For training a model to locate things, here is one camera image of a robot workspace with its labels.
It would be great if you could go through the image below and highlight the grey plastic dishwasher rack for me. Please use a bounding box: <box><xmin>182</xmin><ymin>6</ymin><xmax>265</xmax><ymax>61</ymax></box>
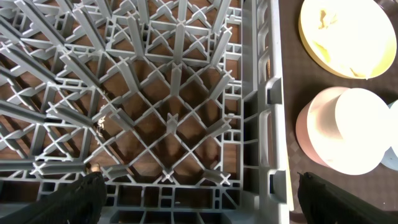
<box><xmin>1</xmin><ymin>1</ymin><xmax>290</xmax><ymax>223</ymax></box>

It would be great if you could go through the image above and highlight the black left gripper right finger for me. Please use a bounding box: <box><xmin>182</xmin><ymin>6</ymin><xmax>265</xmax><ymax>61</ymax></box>
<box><xmin>297</xmin><ymin>172</ymin><xmax>397</xmax><ymax>224</ymax></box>

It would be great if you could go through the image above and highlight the light blue bowl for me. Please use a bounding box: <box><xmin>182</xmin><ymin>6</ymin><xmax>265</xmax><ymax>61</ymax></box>
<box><xmin>381</xmin><ymin>100</ymin><xmax>397</xmax><ymax>171</ymax></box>

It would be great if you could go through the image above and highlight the yellow round plate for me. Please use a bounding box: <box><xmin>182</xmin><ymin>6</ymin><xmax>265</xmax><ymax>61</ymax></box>
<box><xmin>298</xmin><ymin>0</ymin><xmax>397</xmax><ymax>80</ymax></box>

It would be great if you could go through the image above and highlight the dark brown serving tray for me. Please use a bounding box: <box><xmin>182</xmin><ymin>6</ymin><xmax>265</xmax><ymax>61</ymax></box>
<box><xmin>279</xmin><ymin>0</ymin><xmax>397</xmax><ymax>213</ymax></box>

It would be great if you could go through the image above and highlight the pink white bowl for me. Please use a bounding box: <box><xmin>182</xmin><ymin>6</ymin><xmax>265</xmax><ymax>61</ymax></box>
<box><xmin>295</xmin><ymin>86</ymin><xmax>392</xmax><ymax>175</ymax></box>

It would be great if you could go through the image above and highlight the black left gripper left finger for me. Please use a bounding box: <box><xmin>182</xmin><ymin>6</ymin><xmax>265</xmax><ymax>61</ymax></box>
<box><xmin>1</xmin><ymin>172</ymin><xmax>106</xmax><ymax>224</ymax></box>

